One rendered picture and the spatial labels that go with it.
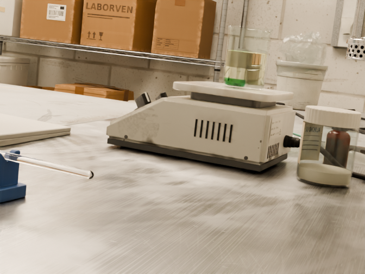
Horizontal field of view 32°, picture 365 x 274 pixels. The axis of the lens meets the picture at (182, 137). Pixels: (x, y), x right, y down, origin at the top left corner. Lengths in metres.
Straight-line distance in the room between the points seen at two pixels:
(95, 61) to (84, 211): 3.04
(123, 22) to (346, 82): 1.11
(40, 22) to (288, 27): 1.22
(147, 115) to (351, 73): 2.43
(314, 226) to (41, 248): 0.22
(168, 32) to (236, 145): 2.26
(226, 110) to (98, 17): 2.43
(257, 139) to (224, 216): 0.20
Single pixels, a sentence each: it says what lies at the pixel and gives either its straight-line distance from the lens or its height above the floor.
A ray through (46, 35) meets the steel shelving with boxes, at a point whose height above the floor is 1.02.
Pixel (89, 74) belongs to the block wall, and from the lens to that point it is 3.51.
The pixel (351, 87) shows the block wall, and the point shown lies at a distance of 3.12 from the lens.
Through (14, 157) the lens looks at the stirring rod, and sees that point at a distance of 0.48.
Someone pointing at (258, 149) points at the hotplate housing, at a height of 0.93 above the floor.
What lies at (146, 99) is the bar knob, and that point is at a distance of 0.76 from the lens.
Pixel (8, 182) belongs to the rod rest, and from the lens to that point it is 0.49.
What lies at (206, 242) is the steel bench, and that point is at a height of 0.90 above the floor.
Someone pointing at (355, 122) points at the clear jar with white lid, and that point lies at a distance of 0.68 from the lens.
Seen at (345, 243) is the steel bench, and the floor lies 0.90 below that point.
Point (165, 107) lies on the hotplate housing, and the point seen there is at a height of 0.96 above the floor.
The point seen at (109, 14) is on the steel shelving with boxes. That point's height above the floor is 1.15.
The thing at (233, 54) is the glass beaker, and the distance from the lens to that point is 0.72.
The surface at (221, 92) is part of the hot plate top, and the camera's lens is 0.70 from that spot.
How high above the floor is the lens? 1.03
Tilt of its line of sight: 8 degrees down
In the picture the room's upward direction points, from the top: 6 degrees clockwise
